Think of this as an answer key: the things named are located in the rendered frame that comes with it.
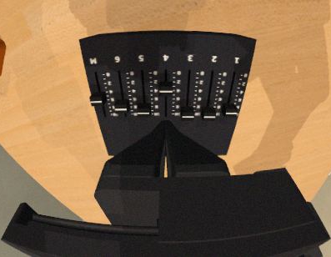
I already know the black lighting desk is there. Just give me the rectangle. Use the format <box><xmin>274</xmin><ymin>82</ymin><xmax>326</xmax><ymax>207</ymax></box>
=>
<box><xmin>79</xmin><ymin>30</ymin><xmax>257</xmax><ymax>156</ymax></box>

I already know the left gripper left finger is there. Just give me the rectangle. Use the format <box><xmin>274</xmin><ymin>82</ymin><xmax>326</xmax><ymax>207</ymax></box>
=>
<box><xmin>100</xmin><ymin>120</ymin><xmax>166</xmax><ymax>177</ymax></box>

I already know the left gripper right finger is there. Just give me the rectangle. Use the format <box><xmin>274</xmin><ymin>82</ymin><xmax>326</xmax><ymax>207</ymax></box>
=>
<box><xmin>166</xmin><ymin>120</ymin><xmax>231</xmax><ymax>177</ymax></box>

